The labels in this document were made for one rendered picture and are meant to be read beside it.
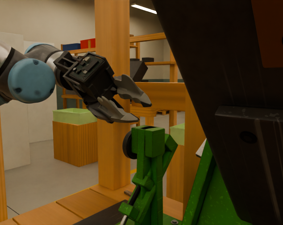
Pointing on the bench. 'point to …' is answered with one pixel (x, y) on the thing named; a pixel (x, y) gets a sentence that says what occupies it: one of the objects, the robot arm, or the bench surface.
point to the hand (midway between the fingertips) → (140, 112)
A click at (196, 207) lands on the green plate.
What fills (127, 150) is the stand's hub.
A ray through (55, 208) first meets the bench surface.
